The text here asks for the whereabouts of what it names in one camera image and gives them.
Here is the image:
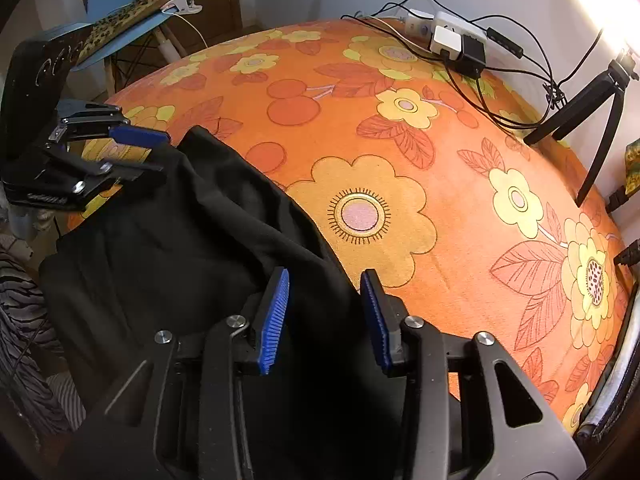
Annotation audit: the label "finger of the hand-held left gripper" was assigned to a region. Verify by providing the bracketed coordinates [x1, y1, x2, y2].
[42, 142, 166, 211]
[56, 101, 172, 150]

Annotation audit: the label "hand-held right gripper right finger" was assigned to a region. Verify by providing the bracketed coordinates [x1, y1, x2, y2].
[360, 268, 587, 480]

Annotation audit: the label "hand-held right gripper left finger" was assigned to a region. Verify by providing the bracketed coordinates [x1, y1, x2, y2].
[60, 267, 291, 480]

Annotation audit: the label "black pants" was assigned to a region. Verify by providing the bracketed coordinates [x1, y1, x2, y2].
[39, 125, 461, 480]

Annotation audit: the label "leopard print cushion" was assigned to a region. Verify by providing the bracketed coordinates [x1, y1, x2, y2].
[75, 0, 182, 58]

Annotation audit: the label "white clip lamp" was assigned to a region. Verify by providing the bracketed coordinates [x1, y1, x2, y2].
[159, 0, 208, 50]

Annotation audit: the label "zebra striped cloth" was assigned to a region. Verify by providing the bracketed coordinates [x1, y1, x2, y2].
[0, 245, 87, 441]

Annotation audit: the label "orange floral blanket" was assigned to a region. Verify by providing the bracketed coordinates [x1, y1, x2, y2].
[67, 17, 636, 436]

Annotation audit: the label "black plug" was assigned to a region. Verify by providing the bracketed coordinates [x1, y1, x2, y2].
[614, 242, 640, 270]
[604, 185, 628, 213]

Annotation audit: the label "black charger adapter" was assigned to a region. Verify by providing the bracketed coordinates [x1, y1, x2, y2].
[460, 34, 487, 79]

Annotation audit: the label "white charger adapter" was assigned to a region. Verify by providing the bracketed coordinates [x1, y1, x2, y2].
[430, 25, 464, 62]

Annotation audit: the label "white power strip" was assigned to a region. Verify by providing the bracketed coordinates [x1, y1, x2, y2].
[402, 8, 488, 45]

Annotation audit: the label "black usb hub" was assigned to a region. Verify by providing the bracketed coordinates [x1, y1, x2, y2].
[486, 27, 525, 59]

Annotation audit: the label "black tripod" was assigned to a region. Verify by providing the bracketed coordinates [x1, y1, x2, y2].
[522, 50, 639, 208]

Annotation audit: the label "black cable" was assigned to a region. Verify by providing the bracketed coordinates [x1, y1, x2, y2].
[341, 0, 446, 61]
[445, 15, 606, 133]

